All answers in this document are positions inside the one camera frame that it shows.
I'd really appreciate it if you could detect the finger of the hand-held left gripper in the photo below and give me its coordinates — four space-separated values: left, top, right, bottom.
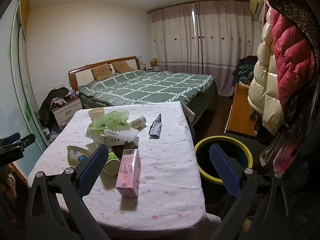
0 132 21 146
14 133 36 153

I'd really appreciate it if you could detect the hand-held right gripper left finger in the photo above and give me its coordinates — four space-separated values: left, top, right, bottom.
25 144 110 240

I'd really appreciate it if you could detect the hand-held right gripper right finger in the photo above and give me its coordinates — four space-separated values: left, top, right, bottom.
209 143 295 240

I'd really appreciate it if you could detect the white triangular package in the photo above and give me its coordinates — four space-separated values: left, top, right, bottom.
66 145 93 167

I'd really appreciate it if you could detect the lime green cup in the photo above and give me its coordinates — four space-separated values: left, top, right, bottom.
103 148 122 176

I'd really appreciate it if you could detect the yellow rimmed trash bin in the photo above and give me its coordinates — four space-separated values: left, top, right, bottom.
194 135 253 185

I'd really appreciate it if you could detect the white green carton box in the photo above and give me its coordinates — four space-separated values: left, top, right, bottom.
86 129 127 147

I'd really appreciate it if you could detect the pink carton box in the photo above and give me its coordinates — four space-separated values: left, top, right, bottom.
115 149 141 197

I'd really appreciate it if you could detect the white cloth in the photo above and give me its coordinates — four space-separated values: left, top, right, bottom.
103 126 139 141

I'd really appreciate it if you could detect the green plastic bag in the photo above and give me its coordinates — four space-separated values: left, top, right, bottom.
88 110 130 137

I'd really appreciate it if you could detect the cream paper cup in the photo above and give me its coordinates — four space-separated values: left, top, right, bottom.
88 107 105 122

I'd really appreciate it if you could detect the white pill bottle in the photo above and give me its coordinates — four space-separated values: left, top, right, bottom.
126 115 147 128

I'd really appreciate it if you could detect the blue grey sachet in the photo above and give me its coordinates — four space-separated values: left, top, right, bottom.
149 113 162 138

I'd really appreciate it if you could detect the person's left forearm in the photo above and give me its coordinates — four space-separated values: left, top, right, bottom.
0 165 17 199

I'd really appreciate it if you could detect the wardrobe sliding door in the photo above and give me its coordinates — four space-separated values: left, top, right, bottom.
0 1 50 153

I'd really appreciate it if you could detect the white nightstand with clothes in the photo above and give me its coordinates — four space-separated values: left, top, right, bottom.
39 87 75 128

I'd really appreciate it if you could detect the wooden cabinet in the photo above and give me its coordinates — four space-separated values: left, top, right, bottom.
225 81 258 137

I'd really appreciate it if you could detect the pink floral bag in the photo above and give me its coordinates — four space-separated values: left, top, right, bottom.
259 122 304 175

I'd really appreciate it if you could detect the white dotted tablecloth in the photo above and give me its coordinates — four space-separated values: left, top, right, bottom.
27 102 222 224

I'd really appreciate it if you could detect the wooden headboard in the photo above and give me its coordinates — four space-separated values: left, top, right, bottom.
68 56 142 85

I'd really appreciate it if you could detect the cream puffer jacket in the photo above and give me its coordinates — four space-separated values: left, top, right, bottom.
247 7 288 135

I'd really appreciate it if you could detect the brown bear pillow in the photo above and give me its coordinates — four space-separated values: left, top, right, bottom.
112 61 135 73
90 64 113 81

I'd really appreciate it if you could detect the green checked bed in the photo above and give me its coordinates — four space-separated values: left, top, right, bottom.
76 70 217 110

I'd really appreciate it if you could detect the clothes pile on cabinet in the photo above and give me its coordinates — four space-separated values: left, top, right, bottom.
232 55 258 85

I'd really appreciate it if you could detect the red quilted jacket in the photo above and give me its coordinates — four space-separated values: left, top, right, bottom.
264 0 316 115

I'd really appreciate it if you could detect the pink white curtain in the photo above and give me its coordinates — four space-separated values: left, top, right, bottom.
147 0 258 97

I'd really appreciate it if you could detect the cream air conditioner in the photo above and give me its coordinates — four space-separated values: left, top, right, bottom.
249 0 264 15

